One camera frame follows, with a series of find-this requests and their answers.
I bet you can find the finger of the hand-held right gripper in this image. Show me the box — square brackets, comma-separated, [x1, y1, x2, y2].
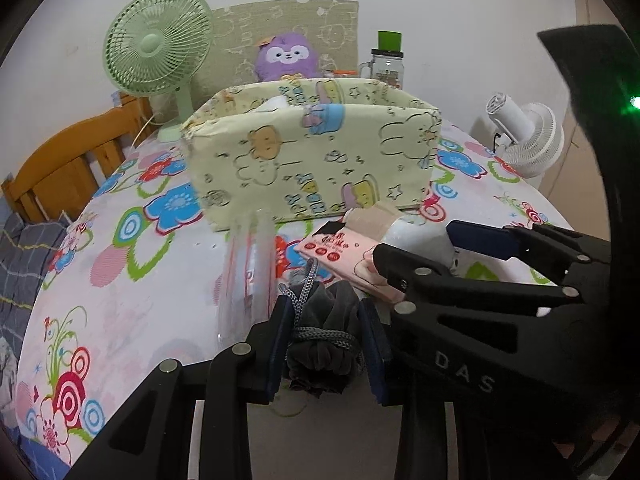
[446, 219, 613, 286]
[371, 242, 611, 411]

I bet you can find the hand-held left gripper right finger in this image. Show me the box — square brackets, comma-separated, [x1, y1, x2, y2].
[357, 299, 566, 480]

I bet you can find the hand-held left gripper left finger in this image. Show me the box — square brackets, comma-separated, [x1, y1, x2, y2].
[65, 296, 293, 480]

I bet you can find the grey drawstring pouch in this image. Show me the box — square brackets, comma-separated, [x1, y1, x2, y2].
[277, 260, 366, 398]

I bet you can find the pink packet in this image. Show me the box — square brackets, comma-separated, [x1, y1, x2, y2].
[294, 227, 406, 303]

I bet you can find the yellow cartoon print box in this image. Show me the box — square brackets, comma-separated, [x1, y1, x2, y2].
[180, 77, 442, 233]

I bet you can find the beige cloth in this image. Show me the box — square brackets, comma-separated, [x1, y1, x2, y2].
[342, 202, 401, 238]

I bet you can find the clear plastic bag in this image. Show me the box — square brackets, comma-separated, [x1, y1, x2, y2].
[217, 207, 281, 341]

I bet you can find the white standing fan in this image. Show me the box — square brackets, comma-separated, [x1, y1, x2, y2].
[486, 92, 565, 179]

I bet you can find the floral tablecloth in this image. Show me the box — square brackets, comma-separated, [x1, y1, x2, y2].
[15, 120, 576, 480]

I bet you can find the glass jar with green lid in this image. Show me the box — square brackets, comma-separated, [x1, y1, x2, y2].
[358, 31, 405, 88]

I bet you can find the purple plush toy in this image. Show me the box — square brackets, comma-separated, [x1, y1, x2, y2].
[254, 30, 321, 82]

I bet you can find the grey plaid blanket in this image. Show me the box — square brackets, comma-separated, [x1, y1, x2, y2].
[0, 210, 68, 411]

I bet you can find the green desk fan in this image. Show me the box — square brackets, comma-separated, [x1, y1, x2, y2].
[103, 0, 213, 142]

